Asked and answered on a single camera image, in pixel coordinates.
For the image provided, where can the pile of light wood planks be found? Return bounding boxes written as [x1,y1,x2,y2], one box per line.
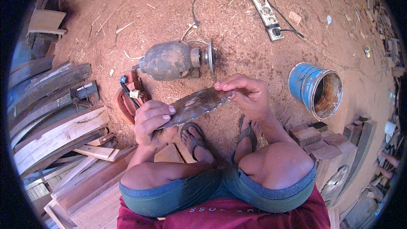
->
[13,106,139,229]

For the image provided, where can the light wooden board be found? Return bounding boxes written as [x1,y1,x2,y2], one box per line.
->
[27,9,67,37]

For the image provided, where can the white power strip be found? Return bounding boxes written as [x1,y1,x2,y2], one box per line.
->
[249,0,285,42]

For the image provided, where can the small flat wood block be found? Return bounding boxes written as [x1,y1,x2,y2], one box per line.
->
[288,11,302,25]

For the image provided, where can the black plugged cable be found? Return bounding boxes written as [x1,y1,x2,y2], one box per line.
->
[270,4,305,39]

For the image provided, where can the black cable with white plug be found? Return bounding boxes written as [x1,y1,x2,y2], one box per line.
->
[120,75,144,109]

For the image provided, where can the red clay roof tile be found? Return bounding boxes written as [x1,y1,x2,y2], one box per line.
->
[113,69,151,125]

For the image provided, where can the person's body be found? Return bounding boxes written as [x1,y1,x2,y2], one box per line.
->
[117,184,331,229]

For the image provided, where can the blue rusty metal bucket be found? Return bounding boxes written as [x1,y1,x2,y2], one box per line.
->
[288,62,343,121]

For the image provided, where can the pile of dark curved beams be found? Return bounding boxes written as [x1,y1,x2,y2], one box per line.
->
[8,55,100,141]

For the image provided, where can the wooden board underfoot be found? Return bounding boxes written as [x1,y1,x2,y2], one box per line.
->
[154,143,185,165]

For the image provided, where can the grinder motor cable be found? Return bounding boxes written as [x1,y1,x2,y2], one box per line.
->
[179,0,201,42]

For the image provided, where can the person's right hand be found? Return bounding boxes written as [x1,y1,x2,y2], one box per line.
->
[214,73,271,123]

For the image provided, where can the dusty grey grinder motor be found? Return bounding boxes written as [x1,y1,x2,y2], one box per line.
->
[132,39,219,81]

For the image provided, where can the shiny circular saw blade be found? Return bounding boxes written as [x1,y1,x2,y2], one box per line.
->
[321,164,351,205]

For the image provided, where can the white cup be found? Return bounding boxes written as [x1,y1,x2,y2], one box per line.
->
[384,121,397,136]

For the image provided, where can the rusty circular saw blade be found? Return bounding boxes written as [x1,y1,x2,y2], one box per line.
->
[157,87,234,130]

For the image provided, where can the heap of wood blocks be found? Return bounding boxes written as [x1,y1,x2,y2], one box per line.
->
[289,114,378,212]

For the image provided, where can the person's left hand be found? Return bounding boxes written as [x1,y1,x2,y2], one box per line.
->
[134,100,179,149]

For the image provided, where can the person's legs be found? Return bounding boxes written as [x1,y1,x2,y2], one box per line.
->
[119,116,317,219]

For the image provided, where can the heap of wood scraps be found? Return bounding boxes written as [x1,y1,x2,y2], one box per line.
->
[340,0,406,78]

